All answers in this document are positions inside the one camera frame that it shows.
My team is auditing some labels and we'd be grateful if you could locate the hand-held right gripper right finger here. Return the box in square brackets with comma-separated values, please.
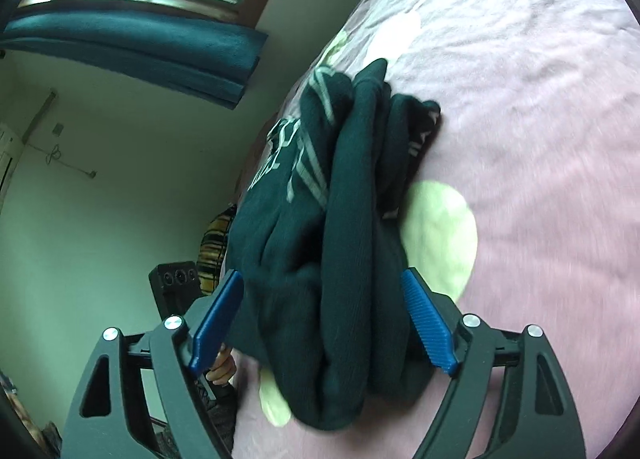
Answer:
[401, 267, 587, 459]

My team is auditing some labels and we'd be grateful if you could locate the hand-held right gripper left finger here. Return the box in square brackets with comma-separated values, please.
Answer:
[60, 269, 246, 459]

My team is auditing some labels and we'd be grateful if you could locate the black sweater with white print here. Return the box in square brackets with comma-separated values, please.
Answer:
[226, 58, 443, 432]

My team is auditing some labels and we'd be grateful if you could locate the person's left hand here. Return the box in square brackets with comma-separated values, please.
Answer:
[206, 343, 237, 386]

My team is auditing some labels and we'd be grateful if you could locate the striped yellow black pillow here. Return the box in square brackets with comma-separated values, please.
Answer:
[196, 204, 238, 297]

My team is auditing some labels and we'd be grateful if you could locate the pink bed sheet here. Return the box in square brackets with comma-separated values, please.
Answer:
[232, 0, 640, 459]

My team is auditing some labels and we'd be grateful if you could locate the blue curtain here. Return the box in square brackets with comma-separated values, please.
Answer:
[0, 13, 271, 111]

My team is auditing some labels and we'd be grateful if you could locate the wall cable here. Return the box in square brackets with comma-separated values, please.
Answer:
[25, 140, 99, 179]

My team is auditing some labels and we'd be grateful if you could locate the white wall appliance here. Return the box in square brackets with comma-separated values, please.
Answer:
[0, 122, 25, 192]

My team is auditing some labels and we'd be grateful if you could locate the wall pipe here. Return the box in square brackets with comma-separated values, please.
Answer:
[31, 88, 59, 141]

